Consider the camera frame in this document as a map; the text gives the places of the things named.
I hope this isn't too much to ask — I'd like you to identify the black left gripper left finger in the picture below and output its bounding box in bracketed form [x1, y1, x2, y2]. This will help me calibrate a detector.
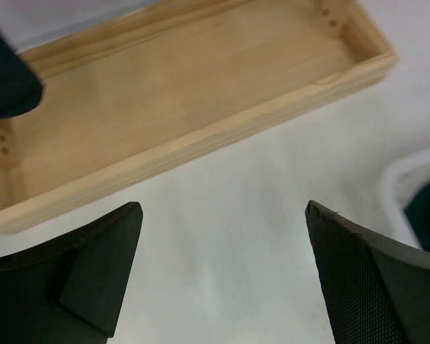
[0, 202, 143, 343]

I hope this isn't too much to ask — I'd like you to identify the wooden hanger stand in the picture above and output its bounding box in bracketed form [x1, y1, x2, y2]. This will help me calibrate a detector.
[0, 1, 397, 234]

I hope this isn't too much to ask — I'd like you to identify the navy sock on right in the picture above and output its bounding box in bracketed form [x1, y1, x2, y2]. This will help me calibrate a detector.
[0, 33, 44, 120]

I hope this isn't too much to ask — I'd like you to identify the white plastic basket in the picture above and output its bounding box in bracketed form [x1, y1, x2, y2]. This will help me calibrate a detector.
[378, 148, 430, 249]

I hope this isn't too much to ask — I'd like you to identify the teal green sock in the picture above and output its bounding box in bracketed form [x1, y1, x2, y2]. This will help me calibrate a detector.
[403, 181, 430, 253]

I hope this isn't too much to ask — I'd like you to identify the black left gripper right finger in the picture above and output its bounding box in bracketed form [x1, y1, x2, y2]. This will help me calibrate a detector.
[305, 201, 430, 343]

